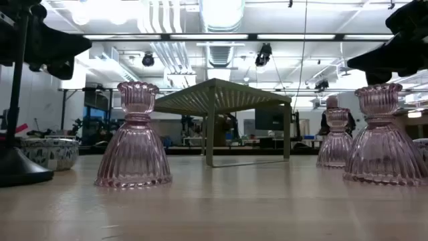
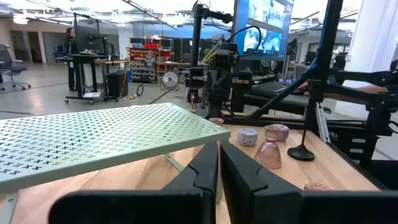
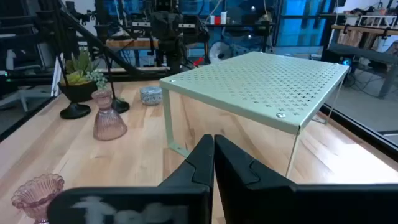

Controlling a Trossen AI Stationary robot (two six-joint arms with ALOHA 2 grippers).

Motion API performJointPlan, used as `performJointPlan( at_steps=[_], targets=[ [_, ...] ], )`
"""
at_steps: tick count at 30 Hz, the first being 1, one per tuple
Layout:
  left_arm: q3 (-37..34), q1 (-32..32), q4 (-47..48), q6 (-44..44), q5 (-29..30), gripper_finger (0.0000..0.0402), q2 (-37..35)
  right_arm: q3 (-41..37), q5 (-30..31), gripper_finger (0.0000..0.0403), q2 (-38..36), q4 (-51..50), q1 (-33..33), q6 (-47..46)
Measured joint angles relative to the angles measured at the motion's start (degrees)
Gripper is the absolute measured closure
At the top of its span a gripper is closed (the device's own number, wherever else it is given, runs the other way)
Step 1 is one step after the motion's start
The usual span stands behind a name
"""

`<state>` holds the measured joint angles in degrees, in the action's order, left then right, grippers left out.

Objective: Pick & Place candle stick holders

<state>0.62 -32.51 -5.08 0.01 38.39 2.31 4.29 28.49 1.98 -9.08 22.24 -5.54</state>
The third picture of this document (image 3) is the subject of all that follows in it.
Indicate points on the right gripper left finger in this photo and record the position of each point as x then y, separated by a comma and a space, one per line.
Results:
192, 174

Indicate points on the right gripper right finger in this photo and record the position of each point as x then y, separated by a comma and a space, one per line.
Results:
248, 193

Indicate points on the speckled ceramic tealight holder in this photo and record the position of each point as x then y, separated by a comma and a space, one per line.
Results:
150, 96

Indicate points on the pink ribbed glass candle holder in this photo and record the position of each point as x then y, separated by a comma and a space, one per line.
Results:
34, 199
109, 124

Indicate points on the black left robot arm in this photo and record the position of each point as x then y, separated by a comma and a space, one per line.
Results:
174, 59

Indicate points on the wooden workbench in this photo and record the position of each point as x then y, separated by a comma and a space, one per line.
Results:
133, 43

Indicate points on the small white cup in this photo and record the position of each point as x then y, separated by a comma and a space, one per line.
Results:
211, 19

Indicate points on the red cup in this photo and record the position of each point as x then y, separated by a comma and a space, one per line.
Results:
217, 20

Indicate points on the white fan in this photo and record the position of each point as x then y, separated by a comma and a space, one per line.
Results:
219, 52

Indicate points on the black shelf table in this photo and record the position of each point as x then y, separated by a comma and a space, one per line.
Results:
242, 24

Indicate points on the green perforated metal shelf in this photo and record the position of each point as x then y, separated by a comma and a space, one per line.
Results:
248, 87

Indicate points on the succulent plant in black pot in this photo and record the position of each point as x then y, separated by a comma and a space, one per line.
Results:
77, 88

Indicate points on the white panel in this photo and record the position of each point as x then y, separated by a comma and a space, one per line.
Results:
57, 81

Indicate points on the grey bench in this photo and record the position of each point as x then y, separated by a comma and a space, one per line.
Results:
357, 51

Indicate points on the wooden bench top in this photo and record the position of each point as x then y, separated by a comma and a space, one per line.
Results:
357, 30

